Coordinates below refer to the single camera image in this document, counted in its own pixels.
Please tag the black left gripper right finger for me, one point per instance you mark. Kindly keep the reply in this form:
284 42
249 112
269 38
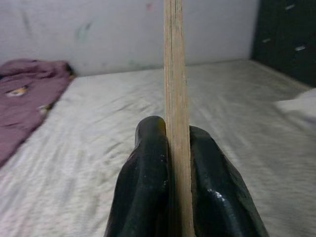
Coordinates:
222 197

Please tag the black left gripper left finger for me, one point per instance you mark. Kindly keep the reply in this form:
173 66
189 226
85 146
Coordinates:
143 192

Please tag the yellow blue children's book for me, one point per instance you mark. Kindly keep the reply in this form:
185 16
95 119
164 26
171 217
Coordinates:
176 74

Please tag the white quilted mattress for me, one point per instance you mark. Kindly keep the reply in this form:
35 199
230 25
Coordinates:
98 123

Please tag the white pillow with tree print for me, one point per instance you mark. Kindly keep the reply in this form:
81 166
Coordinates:
301 108

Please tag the purple cartoon mouse blanket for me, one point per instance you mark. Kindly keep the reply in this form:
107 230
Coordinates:
24 103

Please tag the black tufted headboard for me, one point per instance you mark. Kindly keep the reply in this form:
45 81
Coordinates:
284 37

